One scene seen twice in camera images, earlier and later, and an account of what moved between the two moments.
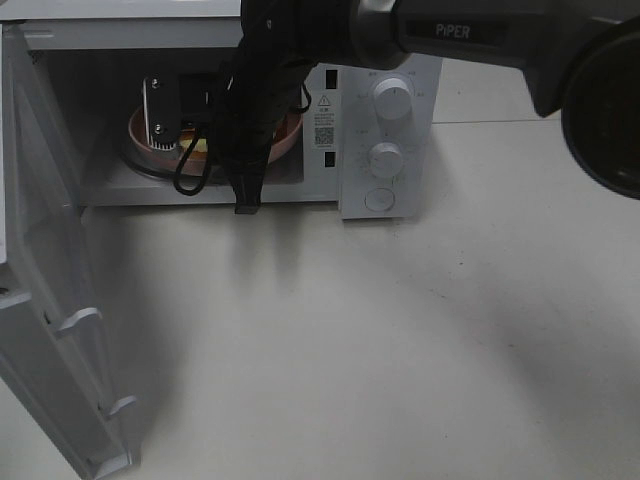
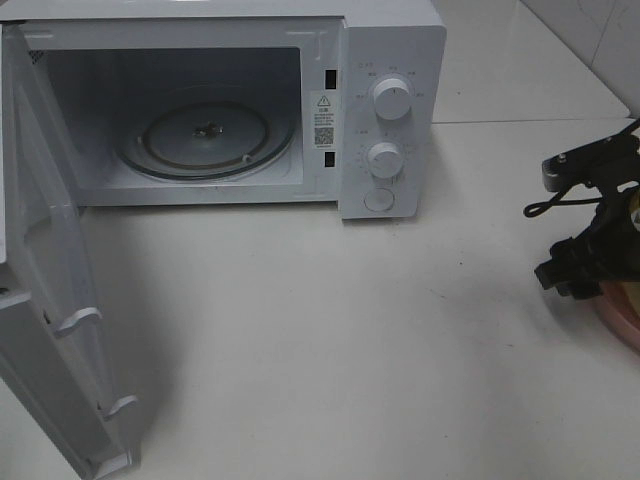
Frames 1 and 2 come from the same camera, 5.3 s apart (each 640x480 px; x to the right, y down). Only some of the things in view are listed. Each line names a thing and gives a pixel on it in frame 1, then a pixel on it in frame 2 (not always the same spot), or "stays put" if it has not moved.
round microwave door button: x=379 y=199 stays put
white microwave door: x=55 y=356 stays put
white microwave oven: x=143 y=83 stays put
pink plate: x=281 y=140 → x=616 y=309
